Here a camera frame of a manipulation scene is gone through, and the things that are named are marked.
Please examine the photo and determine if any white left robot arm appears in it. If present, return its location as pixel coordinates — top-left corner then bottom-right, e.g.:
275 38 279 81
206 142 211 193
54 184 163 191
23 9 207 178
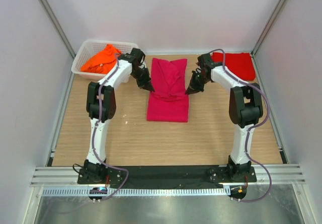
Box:
77 48 154 184

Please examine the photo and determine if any magenta pink t-shirt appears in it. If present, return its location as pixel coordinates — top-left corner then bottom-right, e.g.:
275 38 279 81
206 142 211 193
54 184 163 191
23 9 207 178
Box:
146 58 189 123

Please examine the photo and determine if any right aluminium corner post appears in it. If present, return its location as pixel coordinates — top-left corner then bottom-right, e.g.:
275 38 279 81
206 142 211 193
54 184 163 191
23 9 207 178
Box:
251 0 300 56

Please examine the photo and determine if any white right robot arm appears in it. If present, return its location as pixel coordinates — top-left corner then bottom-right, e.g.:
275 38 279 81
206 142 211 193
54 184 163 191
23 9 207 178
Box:
185 53 263 182

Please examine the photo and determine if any aluminium corner post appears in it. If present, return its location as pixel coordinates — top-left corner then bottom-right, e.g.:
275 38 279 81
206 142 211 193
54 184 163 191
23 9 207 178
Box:
30 0 76 58
251 0 300 56

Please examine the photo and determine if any white plastic basket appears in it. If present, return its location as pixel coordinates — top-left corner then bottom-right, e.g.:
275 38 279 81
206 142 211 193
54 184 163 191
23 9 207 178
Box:
71 39 139 81

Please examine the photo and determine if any left aluminium corner post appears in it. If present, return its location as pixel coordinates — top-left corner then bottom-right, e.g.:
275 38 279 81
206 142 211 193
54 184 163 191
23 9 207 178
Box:
30 0 76 58

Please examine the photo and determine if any orange t-shirt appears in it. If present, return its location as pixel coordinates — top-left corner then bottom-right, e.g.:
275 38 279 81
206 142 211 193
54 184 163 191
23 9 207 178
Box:
80 44 122 74

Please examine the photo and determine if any white slotted cable duct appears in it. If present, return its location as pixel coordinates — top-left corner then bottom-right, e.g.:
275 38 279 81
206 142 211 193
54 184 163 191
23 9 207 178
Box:
42 186 230 197

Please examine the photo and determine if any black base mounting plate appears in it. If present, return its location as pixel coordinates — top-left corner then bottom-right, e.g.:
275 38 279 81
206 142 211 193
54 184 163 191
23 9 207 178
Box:
77 165 257 190

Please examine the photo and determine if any folded red t-shirt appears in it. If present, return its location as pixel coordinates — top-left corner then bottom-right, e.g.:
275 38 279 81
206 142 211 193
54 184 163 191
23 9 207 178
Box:
225 53 256 81

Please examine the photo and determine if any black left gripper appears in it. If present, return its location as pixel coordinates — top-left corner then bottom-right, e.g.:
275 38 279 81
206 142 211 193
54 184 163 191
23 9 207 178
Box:
130 67 154 93

